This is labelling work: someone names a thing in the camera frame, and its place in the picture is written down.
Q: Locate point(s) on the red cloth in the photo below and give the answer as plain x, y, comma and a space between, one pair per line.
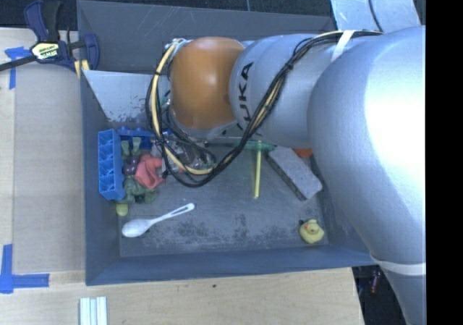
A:
147, 171

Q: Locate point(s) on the blue toy brick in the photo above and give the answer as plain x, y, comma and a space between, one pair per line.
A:
139, 135

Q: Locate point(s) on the grey metal bin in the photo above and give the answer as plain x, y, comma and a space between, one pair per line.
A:
217, 215

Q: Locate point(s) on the green toy figure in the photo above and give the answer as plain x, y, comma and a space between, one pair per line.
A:
134, 186

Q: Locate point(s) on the yellow straw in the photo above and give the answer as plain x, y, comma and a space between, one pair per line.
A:
257, 179

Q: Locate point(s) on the clear green stick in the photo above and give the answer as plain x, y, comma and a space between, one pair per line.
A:
266, 146

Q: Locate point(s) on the blue plastic tray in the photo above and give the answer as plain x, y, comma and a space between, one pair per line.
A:
109, 168

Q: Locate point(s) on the small yellow-green ball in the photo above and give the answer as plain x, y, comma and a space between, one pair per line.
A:
122, 210

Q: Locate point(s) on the white plastic spoon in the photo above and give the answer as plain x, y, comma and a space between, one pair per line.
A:
134, 227

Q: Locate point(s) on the grey rectangular block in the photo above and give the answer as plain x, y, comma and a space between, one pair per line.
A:
296, 171

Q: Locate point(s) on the small orange thing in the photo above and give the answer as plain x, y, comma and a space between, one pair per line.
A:
303, 152

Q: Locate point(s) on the yellow rubber duck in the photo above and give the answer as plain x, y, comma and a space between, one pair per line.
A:
311, 232

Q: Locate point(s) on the pale wood board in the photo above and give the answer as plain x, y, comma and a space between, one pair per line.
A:
47, 171

